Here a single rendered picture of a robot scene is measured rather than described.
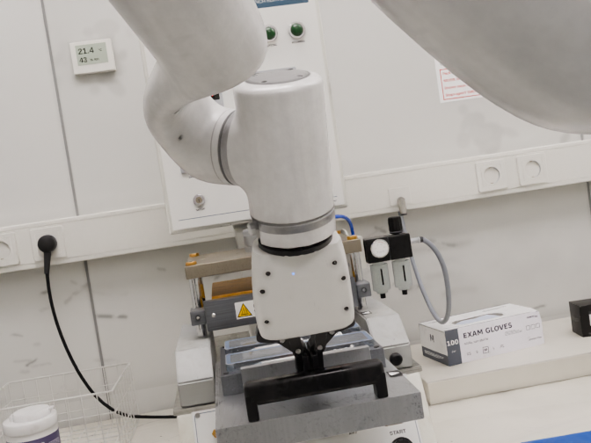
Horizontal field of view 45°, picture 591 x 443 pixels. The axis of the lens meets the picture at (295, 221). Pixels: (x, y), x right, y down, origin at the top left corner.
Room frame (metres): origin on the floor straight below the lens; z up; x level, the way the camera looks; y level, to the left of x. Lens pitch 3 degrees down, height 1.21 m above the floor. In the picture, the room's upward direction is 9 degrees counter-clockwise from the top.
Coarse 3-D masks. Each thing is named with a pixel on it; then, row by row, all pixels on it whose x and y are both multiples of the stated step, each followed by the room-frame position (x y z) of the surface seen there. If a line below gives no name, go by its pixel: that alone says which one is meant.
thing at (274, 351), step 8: (336, 336) 0.91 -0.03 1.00; (344, 336) 0.90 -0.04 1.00; (352, 336) 0.89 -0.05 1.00; (360, 336) 0.89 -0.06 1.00; (368, 336) 0.88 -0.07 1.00; (328, 344) 0.87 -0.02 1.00; (336, 344) 0.86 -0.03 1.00; (240, 352) 0.89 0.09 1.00; (248, 352) 0.89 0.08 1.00; (256, 352) 0.88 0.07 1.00; (264, 352) 0.87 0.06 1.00; (272, 352) 0.87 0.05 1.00; (280, 352) 0.86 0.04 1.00; (288, 352) 0.85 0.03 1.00; (232, 360) 0.86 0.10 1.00; (240, 360) 0.85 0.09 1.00; (248, 360) 0.85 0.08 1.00
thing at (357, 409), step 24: (288, 360) 0.79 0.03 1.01; (336, 360) 0.80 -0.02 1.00; (360, 360) 0.80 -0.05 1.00; (216, 384) 0.89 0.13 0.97; (408, 384) 0.77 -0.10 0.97; (216, 408) 0.79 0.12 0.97; (240, 408) 0.77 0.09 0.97; (264, 408) 0.76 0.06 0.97; (288, 408) 0.75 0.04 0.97; (312, 408) 0.74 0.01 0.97; (336, 408) 0.73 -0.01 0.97; (360, 408) 0.73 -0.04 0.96; (384, 408) 0.73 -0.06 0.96; (408, 408) 0.74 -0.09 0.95; (216, 432) 0.71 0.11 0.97; (240, 432) 0.72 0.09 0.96; (264, 432) 0.72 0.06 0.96; (288, 432) 0.72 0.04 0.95; (312, 432) 0.72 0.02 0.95; (336, 432) 0.73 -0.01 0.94
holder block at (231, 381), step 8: (360, 328) 0.97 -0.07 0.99; (376, 344) 0.87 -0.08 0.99; (224, 352) 0.95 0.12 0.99; (376, 352) 0.85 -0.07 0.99; (224, 360) 0.90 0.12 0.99; (384, 360) 0.85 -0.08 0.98; (224, 368) 0.86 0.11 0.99; (224, 376) 0.83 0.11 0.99; (232, 376) 0.83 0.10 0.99; (240, 376) 0.83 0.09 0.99; (224, 384) 0.83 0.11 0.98; (232, 384) 0.83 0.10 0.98; (240, 384) 0.83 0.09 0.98; (224, 392) 0.83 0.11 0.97; (232, 392) 0.83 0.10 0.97; (240, 392) 0.83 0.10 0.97
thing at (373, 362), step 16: (320, 368) 0.74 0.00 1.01; (336, 368) 0.73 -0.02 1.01; (352, 368) 0.73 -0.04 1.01; (368, 368) 0.73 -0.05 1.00; (256, 384) 0.72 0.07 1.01; (272, 384) 0.72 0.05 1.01; (288, 384) 0.72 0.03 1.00; (304, 384) 0.72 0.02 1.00; (320, 384) 0.73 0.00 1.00; (336, 384) 0.73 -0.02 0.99; (352, 384) 0.73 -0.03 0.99; (368, 384) 0.73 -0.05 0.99; (384, 384) 0.73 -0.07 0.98; (256, 400) 0.72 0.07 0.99; (272, 400) 0.72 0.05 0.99; (256, 416) 0.72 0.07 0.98
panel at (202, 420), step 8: (192, 416) 0.93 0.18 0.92; (200, 416) 0.93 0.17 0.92; (208, 416) 0.93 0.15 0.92; (200, 424) 0.93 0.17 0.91; (208, 424) 0.93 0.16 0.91; (400, 424) 0.94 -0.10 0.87; (408, 424) 0.94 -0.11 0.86; (416, 424) 0.94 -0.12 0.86; (200, 432) 0.92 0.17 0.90; (208, 432) 0.93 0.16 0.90; (352, 432) 0.93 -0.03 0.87; (360, 432) 0.93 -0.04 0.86; (368, 432) 0.93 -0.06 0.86; (376, 432) 0.93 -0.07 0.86; (384, 432) 0.93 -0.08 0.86; (392, 432) 0.93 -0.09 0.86; (400, 432) 0.93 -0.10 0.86; (408, 432) 0.93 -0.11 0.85; (416, 432) 0.93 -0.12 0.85; (200, 440) 0.92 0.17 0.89; (208, 440) 0.92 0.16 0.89; (216, 440) 0.92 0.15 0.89; (312, 440) 0.92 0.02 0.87; (320, 440) 0.93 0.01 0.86; (328, 440) 0.93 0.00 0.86; (336, 440) 0.93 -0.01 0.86; (344, 440) 0.93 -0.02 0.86; (352, 440) 0.93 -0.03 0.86; (360, 440) 0.93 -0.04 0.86; (368, 440) 0.93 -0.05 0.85; (376, 440) 0.93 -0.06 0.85; (384, 440) 0.93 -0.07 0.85; (392, 440) 0.93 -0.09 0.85; (416, 440) 0.93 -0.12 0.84
